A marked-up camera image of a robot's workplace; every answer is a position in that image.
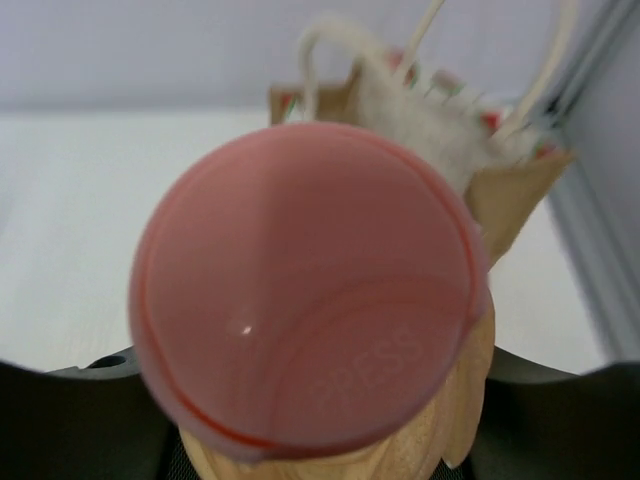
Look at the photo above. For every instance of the right aluminium frame rail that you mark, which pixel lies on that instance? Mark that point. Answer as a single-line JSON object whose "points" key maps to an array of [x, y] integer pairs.
{"points": [[596, 203]]}

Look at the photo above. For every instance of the watermelon canvas bag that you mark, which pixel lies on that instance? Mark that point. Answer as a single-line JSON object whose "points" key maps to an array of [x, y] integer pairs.
{"points": [[492, 155]]}

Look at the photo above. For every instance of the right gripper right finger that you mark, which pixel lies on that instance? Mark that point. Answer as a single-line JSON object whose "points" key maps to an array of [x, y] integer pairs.
{"points": [[542, 423]]}

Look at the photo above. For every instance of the orange bottle pink cap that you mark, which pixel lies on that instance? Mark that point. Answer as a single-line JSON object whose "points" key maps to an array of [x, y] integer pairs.
{"points": [[303, 291]]}

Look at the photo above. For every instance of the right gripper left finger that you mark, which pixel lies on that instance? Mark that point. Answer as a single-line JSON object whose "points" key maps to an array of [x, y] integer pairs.
{"points": [[97, 422]]}

